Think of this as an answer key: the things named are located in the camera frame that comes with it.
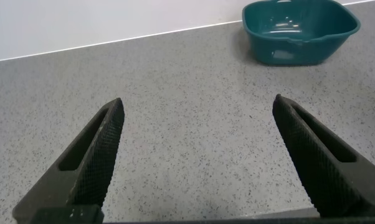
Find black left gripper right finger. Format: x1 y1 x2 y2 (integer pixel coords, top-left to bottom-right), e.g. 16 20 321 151
272 94 375 218

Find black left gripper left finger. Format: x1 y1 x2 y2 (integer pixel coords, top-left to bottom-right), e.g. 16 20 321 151
12 97 125 223

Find teal plastic square tray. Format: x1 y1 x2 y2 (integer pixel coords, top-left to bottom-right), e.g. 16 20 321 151
242 0 361 67

